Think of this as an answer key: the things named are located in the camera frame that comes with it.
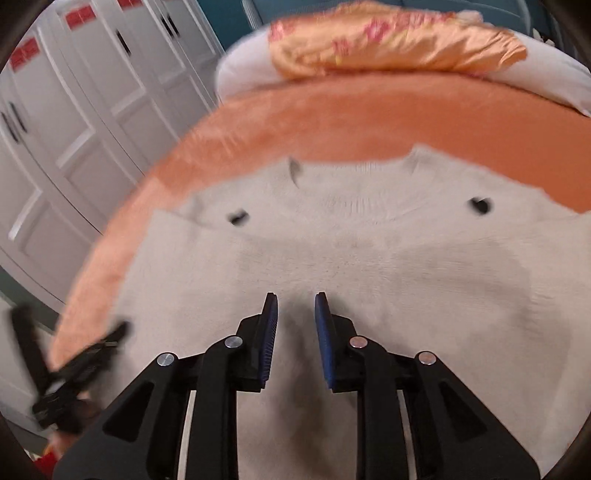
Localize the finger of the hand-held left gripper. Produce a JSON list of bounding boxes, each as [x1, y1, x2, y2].
[[54, 321, 130, 377], [10, 305, 52, 386]]

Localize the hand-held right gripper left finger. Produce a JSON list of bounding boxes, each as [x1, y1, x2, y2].
[[53, 292, 280, 480]]

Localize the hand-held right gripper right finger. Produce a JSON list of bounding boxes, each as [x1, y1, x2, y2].
[[314, 292, 541, 480]]

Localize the cream knit sweater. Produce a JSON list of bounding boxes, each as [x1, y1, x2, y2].
[[108, 144, 591, 480]]

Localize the orange plush blanket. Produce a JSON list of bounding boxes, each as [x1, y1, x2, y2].
[[48, 74, 591, 370]]

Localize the white wardrobe doors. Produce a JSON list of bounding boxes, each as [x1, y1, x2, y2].
[[0, 0, 227, 315]]

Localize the white duvet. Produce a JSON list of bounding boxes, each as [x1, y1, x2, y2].
[[216, 9, 591, 116]]

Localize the orange floral satin pillow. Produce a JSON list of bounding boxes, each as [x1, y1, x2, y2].
[[268, 0, 528, 79]]

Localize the teal headboard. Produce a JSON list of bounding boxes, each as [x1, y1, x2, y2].
[[198, 0, 555, 47]]

